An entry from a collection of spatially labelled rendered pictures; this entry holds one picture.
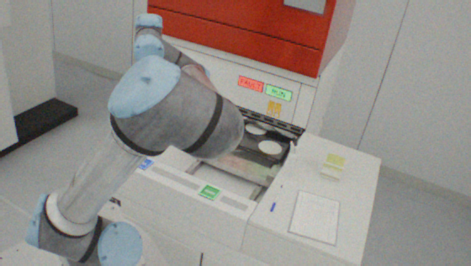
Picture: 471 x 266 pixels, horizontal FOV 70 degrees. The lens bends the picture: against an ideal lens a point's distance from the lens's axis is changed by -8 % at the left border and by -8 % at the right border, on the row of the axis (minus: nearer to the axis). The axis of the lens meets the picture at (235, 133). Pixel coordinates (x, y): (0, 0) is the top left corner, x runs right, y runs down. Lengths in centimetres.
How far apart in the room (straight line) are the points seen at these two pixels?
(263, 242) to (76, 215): 58
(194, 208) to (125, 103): 68
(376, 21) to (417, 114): 81
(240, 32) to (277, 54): 17
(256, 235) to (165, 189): 33
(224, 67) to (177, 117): 109
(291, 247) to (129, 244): 48
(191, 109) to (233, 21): 97
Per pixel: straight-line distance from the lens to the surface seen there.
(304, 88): 152
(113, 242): 86
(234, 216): 111
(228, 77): 163
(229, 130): 59
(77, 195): 73
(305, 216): 116
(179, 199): 119
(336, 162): 132
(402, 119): 312
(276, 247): 113
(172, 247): 136
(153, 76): 54
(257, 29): 147
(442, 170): 334
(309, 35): 141
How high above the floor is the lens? 173
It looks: 31 degrees down
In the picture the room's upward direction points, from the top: 10 degrees clockwise
